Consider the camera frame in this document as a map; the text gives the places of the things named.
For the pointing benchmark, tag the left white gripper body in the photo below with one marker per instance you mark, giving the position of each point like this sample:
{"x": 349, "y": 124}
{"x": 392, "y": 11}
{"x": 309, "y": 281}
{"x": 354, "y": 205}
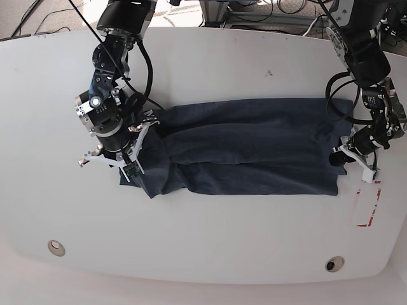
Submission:
{"x": 346, "y": 153}

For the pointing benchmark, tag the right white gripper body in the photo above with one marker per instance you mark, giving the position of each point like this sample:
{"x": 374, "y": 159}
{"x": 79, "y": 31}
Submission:
{"x": 119, "y": 144}

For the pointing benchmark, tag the dark blue t-shirt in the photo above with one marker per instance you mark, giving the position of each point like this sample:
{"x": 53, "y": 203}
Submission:
{"x": 258, "y": 146}

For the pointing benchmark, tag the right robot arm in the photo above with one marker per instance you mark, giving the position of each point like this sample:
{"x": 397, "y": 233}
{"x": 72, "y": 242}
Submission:
{"x": 112, "y": 109}

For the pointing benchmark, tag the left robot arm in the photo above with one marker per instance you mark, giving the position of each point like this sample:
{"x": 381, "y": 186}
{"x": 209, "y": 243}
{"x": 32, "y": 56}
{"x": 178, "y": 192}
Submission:
{"x": 354, "y": 30}

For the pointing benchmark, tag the red tape rectangle marking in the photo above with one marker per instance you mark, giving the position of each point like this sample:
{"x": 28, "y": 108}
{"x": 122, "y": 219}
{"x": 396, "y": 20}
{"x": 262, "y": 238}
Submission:
{"x": 368, "y": 196}

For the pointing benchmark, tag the right table grommet hole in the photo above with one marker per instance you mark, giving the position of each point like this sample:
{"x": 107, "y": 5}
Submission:
{"x": 334, "y": 264}

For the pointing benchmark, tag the table grommet hole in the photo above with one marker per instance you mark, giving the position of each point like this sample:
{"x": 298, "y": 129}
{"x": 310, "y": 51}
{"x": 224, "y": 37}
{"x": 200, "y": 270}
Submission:
{"x": 334, "y": 264}
{"x": 56, "y": 248}

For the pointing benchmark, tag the left table grommet hole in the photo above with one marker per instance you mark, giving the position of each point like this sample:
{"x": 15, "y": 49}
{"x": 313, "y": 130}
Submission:
{"x": 56, "y": 248}

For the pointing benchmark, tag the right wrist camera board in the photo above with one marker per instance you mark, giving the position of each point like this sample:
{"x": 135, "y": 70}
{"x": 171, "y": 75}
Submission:
{"x": 133, "y": 172}

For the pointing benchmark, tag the aluminium frame rail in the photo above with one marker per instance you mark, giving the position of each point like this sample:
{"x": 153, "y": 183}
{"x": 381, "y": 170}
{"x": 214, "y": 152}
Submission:
{"x": 275, "y": 16}

